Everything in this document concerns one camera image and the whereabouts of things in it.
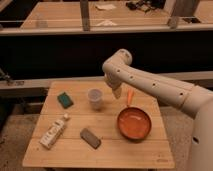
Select white ceramic cup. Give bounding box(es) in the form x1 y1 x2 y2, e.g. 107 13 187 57
87 89 102 110

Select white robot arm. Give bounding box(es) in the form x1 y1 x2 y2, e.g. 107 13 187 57
102 49 213 171

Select orange frying pan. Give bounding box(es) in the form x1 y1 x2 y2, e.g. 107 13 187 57
117 90 152 141

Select wooden table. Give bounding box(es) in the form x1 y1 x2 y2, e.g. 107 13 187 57
23 81 174 169

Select green sponge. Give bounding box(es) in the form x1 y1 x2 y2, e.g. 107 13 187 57
57 92 73 109

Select grey rectangular block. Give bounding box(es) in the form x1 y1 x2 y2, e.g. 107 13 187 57
80 128 101 149

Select folded white paper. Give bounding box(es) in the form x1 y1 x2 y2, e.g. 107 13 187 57
96 20 117 26

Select white bottle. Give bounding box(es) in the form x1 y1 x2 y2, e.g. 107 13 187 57
39 114 70 149

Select white paper on bench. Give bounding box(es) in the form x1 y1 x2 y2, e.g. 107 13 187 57
95 4 116 10

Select black items on bench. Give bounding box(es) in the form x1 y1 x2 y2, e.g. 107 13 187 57
126 0 155 13

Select grey metal post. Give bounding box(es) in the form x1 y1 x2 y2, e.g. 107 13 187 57
80 0 90 31

